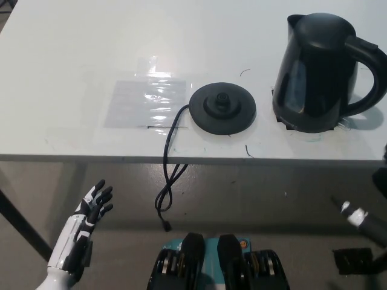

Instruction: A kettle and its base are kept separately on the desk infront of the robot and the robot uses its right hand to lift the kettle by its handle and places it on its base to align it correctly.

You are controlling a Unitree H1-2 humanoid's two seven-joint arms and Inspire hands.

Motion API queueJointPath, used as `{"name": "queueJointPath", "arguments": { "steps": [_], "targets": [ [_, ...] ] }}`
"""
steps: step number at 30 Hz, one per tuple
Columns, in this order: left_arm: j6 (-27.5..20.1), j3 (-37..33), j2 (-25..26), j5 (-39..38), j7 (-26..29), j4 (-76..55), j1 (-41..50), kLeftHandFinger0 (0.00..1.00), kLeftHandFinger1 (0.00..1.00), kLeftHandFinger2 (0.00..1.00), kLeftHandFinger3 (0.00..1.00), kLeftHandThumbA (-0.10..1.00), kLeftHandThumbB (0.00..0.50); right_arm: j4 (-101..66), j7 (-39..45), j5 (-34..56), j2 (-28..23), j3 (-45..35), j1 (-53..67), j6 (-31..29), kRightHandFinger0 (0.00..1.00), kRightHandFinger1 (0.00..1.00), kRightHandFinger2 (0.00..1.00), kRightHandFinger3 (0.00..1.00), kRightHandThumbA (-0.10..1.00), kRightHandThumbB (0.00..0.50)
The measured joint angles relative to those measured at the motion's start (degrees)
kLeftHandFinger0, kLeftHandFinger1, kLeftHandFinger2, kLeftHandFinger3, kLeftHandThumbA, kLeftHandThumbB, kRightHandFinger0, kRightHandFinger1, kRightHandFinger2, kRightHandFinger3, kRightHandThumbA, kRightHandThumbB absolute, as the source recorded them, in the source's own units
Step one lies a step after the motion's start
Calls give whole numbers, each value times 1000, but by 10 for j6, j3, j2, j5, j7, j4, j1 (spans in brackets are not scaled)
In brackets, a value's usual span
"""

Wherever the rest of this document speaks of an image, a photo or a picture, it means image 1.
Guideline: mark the black teal robot body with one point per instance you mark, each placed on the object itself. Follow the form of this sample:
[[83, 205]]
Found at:
[[193, 259]]

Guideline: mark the black electric kettle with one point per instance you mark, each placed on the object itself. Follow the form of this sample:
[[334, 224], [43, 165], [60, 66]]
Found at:
[[311, 60]]

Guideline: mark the clear tape patch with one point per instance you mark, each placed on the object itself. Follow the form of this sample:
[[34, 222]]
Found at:
[[130, 102]]

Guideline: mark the black table leg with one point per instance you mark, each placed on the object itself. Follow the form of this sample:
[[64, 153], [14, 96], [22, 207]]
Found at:
[[381, 181], [24, 223]]

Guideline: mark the black tape patch on table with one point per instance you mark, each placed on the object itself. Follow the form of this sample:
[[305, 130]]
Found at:
[[285, 125]]

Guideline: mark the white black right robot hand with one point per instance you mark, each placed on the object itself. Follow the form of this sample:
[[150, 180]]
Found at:
[[353, 215]]

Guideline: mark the black round kettle base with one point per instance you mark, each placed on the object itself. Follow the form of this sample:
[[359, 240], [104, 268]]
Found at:
[[239, 116]]

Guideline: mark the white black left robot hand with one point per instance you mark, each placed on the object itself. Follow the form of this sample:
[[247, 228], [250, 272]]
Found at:
[[68, 238]]

